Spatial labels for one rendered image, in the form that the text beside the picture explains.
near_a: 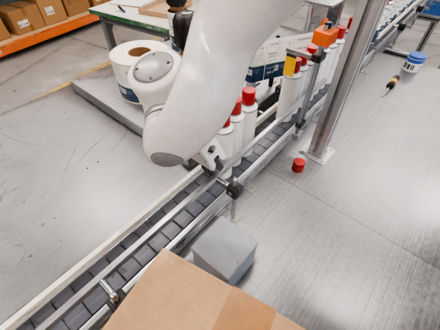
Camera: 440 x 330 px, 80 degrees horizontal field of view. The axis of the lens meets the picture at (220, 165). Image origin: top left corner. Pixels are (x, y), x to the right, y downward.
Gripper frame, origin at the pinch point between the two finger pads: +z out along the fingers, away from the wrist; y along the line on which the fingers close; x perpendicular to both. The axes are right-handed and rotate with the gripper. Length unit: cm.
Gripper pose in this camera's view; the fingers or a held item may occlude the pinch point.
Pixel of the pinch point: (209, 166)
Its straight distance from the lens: 64.1
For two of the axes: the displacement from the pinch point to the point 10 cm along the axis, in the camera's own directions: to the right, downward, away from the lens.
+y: -7.6, -4.8, 4.4
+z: 2.2, 4.5, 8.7
